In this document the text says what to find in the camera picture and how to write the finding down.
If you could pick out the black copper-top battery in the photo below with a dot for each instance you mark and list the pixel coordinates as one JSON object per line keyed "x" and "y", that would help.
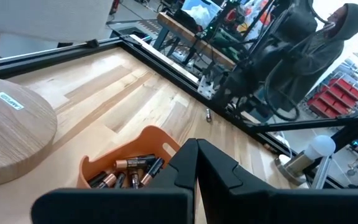
{"x": 135, "y": 163}
{"x": 134, "y": 180}
{"x": 106, "y": 181}
{"x": 96, "y": 178}
{"x": 120, "y": 180}
{"x": 152, "y": 171}

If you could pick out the white bulb brass socket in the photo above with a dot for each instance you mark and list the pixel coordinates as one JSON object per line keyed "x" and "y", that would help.
{"x": 309, "y": 155}

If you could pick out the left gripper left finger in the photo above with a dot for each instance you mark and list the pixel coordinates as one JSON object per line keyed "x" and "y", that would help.
{"x": 154, "y": 205}

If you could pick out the white shade wooden base lamp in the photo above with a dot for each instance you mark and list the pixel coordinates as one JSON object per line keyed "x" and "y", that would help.
{"x": 11, "y": 133}

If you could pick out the silver black battery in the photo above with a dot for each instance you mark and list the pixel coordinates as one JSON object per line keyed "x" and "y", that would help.
{"x": 208, "y": 115}

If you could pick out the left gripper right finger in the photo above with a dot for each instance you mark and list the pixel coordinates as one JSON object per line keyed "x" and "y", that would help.
{"x": 259, "y": 205}

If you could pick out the person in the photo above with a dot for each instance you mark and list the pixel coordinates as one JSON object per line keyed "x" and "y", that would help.
{"x": 322, "y": 53}

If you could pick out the orange plastic bin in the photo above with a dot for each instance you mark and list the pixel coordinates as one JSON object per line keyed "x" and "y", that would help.
{"x": 129, "y": 146}

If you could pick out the red storage bin rack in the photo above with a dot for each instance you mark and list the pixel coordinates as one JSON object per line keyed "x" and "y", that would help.
{"x": 337, "y": 98}

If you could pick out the wooden workbench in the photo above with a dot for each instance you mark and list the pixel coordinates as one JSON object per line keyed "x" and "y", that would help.
{"x": 194, "y": 40}

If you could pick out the black aluminium table frame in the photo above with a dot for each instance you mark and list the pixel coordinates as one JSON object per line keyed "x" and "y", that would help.
{"x": 166, "y": 62}

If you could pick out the white bracket plate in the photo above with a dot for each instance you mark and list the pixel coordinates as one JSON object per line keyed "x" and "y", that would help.
{"x": 205, "y": 88}

